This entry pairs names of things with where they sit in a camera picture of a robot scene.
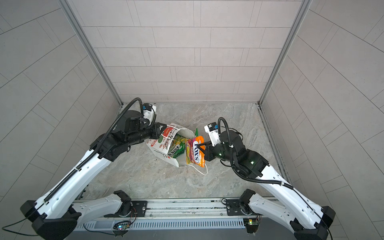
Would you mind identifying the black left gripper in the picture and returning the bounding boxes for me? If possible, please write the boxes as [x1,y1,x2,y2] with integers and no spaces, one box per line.
[124,121,168,147]

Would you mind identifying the orange pink Fox's candy bag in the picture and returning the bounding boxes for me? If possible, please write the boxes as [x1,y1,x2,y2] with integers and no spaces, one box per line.
[186,136,205,168]

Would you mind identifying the floral white paper bag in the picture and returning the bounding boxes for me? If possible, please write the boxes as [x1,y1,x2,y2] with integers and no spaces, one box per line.
[147,123,208,176]

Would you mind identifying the green Fox's spring tea bag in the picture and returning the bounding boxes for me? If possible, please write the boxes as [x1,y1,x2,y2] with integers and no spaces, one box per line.
[163,128,198,159]

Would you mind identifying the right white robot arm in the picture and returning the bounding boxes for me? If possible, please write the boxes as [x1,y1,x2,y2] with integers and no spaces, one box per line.
[197,117,336,240]

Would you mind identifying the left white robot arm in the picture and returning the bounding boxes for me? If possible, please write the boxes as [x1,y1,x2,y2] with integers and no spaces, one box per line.
[21,98,167,240]

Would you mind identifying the right green circuit board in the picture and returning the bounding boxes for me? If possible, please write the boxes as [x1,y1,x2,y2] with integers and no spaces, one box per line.
[243,218,260,235]

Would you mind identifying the green circuit board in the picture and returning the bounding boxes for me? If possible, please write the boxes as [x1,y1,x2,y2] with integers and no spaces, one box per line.
[113,221,131,231]
[243,218,260,235]

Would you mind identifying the left green circuit board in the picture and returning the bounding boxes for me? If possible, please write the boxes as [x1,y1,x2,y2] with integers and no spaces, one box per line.
[113,221,131,231]

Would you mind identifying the white ventilation grille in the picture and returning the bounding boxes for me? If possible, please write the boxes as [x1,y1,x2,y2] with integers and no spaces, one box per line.
[75,218,245,232]

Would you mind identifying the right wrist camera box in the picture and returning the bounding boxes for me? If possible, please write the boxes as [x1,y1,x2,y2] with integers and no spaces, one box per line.
[204,122,221,147]

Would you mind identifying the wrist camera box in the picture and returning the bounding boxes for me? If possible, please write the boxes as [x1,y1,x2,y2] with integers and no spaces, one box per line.
[143,103,157,122]
[204,122,221,147]

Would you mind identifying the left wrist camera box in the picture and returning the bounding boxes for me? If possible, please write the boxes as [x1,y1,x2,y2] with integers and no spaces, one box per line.
[143,103,157,122]

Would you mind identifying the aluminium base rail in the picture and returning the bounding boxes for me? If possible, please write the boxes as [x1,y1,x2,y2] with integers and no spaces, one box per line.
[71,197,289,220]

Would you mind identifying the aluminium left corner post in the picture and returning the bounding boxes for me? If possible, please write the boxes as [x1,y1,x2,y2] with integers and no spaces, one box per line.
[58,0,123,106]

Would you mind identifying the aluminium corner post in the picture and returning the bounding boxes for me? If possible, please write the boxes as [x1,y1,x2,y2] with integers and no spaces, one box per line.
[58,0,123,106]
[258,0,313,105]

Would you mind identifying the aluminium right corner post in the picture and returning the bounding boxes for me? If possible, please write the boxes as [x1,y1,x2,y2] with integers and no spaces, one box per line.
[258,0,313,105]

